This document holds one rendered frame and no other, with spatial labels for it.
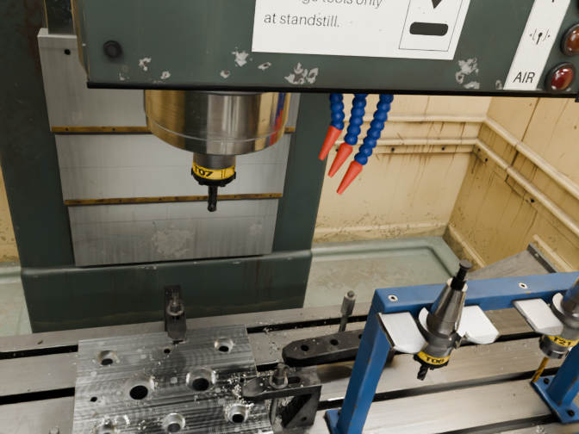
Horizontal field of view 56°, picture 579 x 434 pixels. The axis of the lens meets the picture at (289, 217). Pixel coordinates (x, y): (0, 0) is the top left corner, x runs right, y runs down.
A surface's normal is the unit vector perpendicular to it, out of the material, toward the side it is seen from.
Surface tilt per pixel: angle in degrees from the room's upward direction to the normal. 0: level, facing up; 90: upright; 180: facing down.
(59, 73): 90
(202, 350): 0
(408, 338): 0
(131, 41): 90
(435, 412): 0
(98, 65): 90
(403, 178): 90
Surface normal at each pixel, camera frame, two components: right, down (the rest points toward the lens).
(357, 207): 0.26, 0.57
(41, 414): 0.12, -0.82
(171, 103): -0.45, 0.46
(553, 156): -0.96, 0.04
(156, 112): -0.71, 0.32
